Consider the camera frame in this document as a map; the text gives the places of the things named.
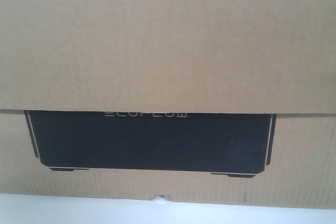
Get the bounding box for brown cardboard box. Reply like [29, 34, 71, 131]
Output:
[1, 0, 335, 209]

